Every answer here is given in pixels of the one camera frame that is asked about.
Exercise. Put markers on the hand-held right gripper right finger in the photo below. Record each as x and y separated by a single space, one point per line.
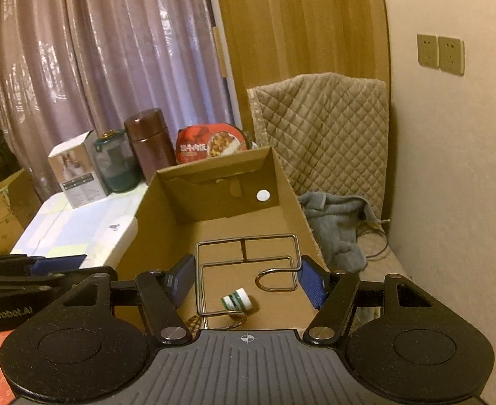
311 282

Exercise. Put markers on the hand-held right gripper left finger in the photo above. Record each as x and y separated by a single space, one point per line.
182 278

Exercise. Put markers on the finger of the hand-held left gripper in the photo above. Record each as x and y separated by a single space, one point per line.
58 263

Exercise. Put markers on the small white green bottle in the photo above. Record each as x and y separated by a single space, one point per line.
237 300

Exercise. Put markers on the brown cardboard box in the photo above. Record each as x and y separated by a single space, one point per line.
239 228

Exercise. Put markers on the white foam box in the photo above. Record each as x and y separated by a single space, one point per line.
58 223

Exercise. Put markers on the grey towel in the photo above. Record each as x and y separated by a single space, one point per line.
336 228

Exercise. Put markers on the large printed cardboard carton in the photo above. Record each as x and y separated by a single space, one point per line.
3 211

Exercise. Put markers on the white product box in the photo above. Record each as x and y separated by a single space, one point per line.
77 173

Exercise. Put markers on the green glass jar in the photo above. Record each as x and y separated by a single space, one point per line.
117 168

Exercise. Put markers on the brown cylindrical canister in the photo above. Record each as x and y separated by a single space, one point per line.
151 147

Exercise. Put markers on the red instant food bowl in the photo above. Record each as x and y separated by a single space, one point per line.
210 143

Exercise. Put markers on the beige quilted chair cover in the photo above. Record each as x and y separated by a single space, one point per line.
328 135

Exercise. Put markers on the mauve sheer curtain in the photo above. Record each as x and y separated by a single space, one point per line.
104 42

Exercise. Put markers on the wooden door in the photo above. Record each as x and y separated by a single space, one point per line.
298 21

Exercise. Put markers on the wooden wall strip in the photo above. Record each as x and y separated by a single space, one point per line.
221 52

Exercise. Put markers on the beige wall socket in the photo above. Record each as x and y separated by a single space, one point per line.
427 50
451 55

